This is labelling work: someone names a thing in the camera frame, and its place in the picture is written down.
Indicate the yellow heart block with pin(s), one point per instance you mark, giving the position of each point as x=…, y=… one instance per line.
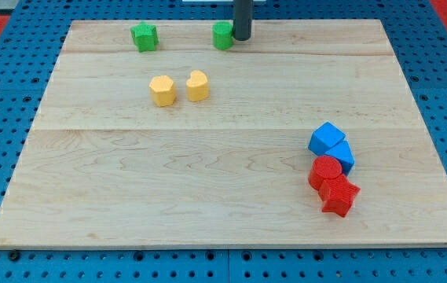
x=197, y=86

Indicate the yellow hexagon block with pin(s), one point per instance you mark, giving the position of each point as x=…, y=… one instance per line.
x=162, y=90

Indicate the blue cube block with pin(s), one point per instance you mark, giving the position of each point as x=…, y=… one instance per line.
x=324, y=138

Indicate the red cylinder block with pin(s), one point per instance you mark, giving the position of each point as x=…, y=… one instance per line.
x=324, y=168

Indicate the green cylinder block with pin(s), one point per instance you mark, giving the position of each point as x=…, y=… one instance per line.
x=222, y=35

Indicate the blue triangle block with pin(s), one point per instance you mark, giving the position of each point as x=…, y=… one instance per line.
x=343, y=153

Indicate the light wooden board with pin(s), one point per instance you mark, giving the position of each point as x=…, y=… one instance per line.
x=104, y=168

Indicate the red star block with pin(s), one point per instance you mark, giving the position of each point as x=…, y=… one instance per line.
x=338, y=195

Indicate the green star block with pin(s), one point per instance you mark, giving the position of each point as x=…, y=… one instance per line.
x=144, y=36

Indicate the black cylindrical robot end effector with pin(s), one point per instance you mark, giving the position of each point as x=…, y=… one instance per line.
x=242, y=19

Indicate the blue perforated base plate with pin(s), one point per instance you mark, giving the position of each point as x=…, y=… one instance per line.
x=29, y=47

